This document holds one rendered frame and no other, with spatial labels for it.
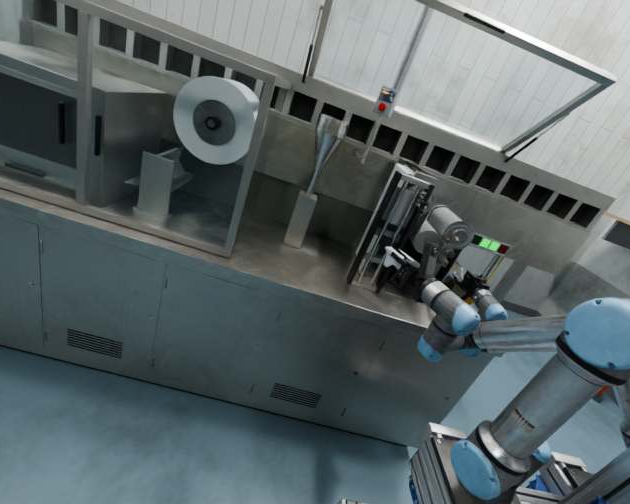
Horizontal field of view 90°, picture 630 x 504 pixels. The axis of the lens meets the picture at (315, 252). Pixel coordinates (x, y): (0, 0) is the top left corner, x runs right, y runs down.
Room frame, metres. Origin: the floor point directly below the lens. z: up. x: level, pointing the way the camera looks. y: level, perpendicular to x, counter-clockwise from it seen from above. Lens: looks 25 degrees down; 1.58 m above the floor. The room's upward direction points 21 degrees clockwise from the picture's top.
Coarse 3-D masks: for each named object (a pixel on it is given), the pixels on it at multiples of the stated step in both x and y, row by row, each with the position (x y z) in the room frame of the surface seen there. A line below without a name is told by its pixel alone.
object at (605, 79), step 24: (432, 0) 1.35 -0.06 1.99; (480, 24) 1.38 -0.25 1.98; (504, 24) 1.40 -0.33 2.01; (312, 48) 1.55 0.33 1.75; (528, 48) 1.42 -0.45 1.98; (552, 48) 1.42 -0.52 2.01; (312, 72) 1.68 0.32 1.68; (576, 72) 1.45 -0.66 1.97; (600, 72) 1.45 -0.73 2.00; (360, 96) 1.73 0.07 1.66; (552, 120) 1.63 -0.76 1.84; (528, 144) 1.73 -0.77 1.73
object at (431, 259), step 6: (426, 246) 0.90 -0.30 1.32; (432, 246) 0.90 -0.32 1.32; (438, 246) 0.92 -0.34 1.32; (426, 252) 0.89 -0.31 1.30; (432, 252) 0.89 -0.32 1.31; (426, 258) 0.88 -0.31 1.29; (432, 258) 0.89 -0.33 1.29; (420, 264) 0.88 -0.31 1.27; (426, 264) 0.87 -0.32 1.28; (432, 264) 0.88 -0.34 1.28; (420, 270) 0.87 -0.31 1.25; (426, 270) 0.86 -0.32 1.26; (432, 270) 0.88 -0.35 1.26; (420, 276) 0.86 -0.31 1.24; (426, 276) 0.85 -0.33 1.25; (432, 276) 0.87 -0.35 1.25
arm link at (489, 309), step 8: (488, 296) 1.15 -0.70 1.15; (480, 304) 1.13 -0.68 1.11; (488, 304) 1.10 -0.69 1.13; (496, 304) 1.10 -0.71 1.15; (480, 312) 1.10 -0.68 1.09; (488, 312) 1.07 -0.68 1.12; (496, 312) 1.06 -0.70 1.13; (504, 312) 1.06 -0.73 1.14; (480, 320) 1.09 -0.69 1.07; (488, 320) 1.06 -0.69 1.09
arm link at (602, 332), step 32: (576, 320) 0.54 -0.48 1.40; (608, 320) 0.51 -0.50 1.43; (576, 352) 0.51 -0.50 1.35; (608, 352) 0.48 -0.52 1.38; (544, 384) 0.53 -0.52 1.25; (576, 384) 0.50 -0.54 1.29; (608, 384) 0.49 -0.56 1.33; (512, 416) 0.53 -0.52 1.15; (544, 416) 0.50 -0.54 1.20; (480, 448) 0.52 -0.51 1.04; (512, 448) 0.50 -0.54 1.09; (480, 480) 0.48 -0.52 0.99; (512, 480) 0.49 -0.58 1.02
